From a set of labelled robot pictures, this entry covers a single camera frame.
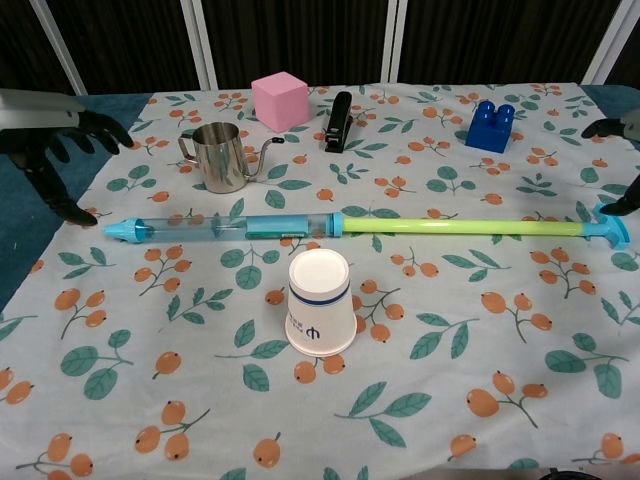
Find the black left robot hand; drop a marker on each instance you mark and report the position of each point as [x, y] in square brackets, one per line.
[55, 150]

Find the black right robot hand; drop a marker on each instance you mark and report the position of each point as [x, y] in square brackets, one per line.
[620, 165]

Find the green blue water pump toy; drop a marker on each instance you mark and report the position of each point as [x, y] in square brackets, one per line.
[350, 227]

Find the blue toy building brick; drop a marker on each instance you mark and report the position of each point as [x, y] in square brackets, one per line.
[490, 125]

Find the steel gooseneck pitcher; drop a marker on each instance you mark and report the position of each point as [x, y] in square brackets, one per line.
[220, 157]

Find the pink foam cube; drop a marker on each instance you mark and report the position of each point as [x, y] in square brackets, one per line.
[279, 102]

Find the black stapler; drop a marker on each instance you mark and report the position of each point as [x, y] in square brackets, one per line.
[339, 122]

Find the white paper cup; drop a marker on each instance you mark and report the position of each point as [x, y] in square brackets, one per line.
[318, 303]

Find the floral print tablecloth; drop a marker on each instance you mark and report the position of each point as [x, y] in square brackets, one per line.
[320, 350]

